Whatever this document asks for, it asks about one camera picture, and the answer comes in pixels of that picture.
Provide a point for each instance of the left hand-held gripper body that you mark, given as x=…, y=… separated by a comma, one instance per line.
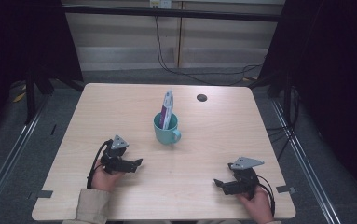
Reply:
x=114, y=154

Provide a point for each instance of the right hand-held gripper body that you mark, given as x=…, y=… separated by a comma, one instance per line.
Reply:
x=244, y=175

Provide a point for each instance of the teal cup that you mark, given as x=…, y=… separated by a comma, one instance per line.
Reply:
x=166, y=133

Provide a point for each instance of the white and purple toothpaste tube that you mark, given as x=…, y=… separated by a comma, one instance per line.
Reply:
x=167, y=110

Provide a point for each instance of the person's left hand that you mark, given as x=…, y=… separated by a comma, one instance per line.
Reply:
x=104, y=180

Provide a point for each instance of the person's right hand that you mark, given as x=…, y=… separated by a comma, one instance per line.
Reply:
x=258, y=207

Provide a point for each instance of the grey tape strip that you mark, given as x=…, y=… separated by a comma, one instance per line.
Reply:
x=285, y=189
x=45, y=194

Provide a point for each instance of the round dark table grommet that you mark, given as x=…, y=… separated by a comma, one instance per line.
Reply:
x=202, y=97

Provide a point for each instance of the black stand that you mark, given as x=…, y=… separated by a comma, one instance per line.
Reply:
x=30, y=93

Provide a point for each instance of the yellow floor tape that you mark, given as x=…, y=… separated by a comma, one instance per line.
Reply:
x=19, y=97

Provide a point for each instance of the black curtain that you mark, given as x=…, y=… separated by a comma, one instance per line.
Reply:
x=20, y=37
x=331, y=77

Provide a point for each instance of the metal floor rail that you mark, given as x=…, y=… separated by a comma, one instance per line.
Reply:
x=303, y=161
x=14, y=146

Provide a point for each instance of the white wall socket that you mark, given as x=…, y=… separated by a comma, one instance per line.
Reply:
x=160, y=3

